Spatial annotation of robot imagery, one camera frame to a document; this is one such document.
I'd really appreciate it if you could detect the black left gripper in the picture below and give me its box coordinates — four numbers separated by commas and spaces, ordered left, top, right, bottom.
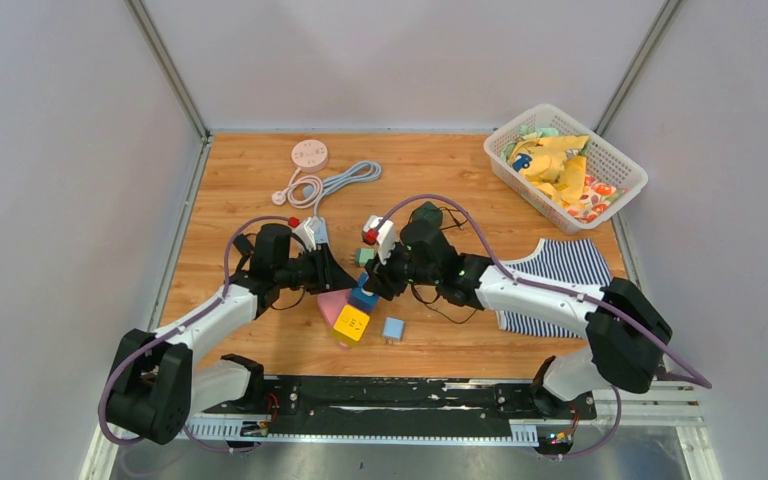
275, 243, 357, 296

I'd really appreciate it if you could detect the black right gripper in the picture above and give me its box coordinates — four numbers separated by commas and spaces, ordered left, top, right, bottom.
366, 239, 439, 302

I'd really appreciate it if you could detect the blue cube power socket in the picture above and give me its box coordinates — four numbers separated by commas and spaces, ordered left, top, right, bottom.
347, 272, 379, 314

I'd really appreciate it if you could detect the light blue small charger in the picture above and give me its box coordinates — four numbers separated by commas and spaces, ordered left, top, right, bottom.
381, 317, 405, 343

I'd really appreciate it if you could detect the yellow cube power socket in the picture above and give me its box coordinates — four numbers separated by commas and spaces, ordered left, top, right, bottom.
331, 304, 370, 347

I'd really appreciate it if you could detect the dark green cube socket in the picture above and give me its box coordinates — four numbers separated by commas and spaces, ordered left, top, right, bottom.
410, 201, 443, 228

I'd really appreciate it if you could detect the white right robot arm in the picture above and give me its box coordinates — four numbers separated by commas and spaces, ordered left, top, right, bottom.
362, 216, 672, 418

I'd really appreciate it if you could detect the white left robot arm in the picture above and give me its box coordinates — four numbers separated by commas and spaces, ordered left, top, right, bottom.
97, 215, 356, 446

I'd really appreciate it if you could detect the pink triangular power socket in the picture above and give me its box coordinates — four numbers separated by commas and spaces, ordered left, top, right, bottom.
316, 289, 351, 329

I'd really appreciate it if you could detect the green USB charger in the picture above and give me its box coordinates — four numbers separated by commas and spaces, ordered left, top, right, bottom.
353, 248, 376, 267

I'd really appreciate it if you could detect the round pink power socket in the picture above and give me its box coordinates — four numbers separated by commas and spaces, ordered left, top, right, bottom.
291, 139, 330, 173

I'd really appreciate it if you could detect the blue striped shirt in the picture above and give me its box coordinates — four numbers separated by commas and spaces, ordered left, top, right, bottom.
496, 239, 613, 338

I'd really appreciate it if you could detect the yellow cloth in basket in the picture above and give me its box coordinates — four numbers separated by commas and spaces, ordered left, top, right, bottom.
507, 135, 589, 207

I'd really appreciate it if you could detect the floral cloth in basket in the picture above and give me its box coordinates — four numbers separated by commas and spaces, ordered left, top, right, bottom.
561, 175, 627, 224

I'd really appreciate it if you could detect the white plastic basket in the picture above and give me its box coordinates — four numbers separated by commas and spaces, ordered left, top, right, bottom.
484, 104, 648, 234

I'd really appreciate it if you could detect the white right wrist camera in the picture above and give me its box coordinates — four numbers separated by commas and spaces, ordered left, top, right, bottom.
362, 215, 397, 264

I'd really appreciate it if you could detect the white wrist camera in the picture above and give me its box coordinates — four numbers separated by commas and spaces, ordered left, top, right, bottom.
293, 216, 329, 251
362, 215, 397, 264

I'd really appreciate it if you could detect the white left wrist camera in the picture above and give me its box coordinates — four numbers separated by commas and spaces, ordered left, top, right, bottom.
293, 216, 329, 251

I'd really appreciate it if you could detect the light blue power strip cable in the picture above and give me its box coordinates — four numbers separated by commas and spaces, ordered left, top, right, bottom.
301, 160, 383, 220

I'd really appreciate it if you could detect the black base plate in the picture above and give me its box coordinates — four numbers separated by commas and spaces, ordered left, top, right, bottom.
208, 375, 596, 441

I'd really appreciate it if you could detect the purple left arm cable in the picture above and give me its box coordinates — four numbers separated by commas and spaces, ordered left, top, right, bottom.
97, 215, 299, 447

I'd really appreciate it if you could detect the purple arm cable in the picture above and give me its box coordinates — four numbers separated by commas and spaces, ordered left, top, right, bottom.
97, 215, 299, 447
373, 193, 713, 390

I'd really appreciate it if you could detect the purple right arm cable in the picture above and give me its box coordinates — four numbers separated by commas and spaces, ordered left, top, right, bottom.
373, 193, 713, 390

